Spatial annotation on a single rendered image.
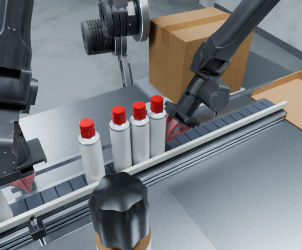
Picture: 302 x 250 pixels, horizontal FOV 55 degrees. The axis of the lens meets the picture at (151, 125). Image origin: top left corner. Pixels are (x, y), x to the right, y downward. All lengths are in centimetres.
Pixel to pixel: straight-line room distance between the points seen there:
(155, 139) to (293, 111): 63
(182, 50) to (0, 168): 68
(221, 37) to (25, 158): 50
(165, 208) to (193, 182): 16
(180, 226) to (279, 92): 80
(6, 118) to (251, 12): 52
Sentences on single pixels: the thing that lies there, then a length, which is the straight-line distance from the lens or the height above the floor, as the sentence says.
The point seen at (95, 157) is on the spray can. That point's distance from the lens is 70.
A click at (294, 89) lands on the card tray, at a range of 138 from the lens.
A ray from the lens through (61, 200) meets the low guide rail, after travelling 74.
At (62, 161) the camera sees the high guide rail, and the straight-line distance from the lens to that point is 76.
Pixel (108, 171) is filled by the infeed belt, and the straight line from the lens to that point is 82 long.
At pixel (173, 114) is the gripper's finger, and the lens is 79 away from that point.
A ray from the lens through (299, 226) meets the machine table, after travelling 86.
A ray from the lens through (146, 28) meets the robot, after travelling 107.
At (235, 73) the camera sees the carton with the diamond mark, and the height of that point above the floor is 94.
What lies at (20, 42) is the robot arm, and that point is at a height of 132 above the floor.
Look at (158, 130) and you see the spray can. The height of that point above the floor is 100.
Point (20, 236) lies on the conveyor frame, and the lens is 77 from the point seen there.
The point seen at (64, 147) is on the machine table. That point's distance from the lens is 100.
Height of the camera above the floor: 149
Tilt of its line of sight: 39 degrees down
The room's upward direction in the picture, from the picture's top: straight up
